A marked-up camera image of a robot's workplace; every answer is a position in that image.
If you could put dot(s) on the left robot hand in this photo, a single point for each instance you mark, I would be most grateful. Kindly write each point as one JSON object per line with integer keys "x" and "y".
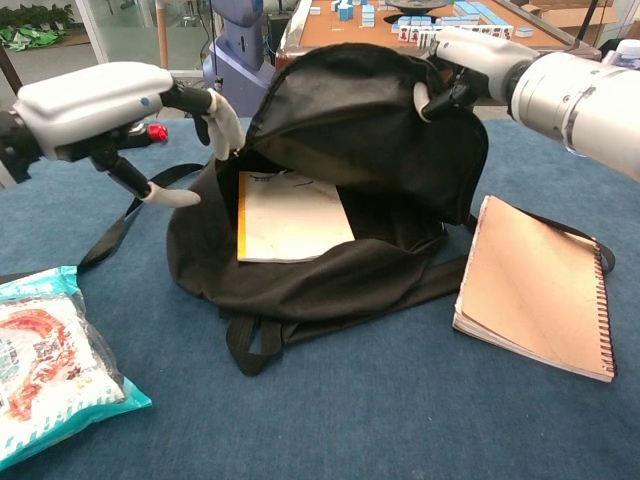
{"x": 90, "y": 107}

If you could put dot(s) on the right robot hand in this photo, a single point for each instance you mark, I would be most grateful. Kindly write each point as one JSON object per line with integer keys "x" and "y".
{"x": 480, "y": 65}

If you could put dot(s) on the black backpack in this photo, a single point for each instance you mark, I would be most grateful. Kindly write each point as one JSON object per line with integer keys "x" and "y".
{"x": 360, "y": 115}

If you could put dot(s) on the white book yellow spine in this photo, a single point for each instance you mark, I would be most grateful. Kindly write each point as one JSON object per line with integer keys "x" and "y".
{"x": 295, "y": 225}

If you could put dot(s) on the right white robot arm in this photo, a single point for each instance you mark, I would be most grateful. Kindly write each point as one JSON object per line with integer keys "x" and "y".
{"x": 575, "y": 105}

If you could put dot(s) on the teal white snack bag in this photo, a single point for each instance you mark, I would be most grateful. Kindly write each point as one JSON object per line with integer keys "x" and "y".
{"x": 50, "y": 350}

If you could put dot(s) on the small red object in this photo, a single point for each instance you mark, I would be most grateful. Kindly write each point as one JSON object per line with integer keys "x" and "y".
{"x": 158, "y": 133}

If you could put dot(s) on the green plants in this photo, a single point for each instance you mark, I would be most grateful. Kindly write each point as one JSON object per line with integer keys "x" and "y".
{"x": 35, "y": 27}

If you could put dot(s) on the cardboard box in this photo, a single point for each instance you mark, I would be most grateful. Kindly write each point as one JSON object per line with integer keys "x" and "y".
{"x": 565, "y": 12}

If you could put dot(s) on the blue backed mahjong tile cluster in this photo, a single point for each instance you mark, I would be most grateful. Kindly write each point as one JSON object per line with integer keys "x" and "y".
{"x": 367, "y": 15}

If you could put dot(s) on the brown mahjong table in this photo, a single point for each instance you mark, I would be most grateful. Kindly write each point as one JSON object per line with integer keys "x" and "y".
{"x": 350, "y": 27}

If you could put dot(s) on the blue grey machine base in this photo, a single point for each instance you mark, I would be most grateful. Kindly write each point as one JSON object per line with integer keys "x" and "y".
{"x": 240, "y": 65}

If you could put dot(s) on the brown spiral notebook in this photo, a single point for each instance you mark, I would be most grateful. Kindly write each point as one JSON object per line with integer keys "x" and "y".
{"x": 535, "y": 285}

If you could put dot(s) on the blue felt table cover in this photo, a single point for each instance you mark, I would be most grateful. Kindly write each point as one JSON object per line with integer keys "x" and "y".
{"x": 375, "y": 425}

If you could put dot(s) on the wooden post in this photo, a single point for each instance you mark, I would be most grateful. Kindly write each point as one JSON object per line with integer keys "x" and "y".
{"x": 162, "y": 35}

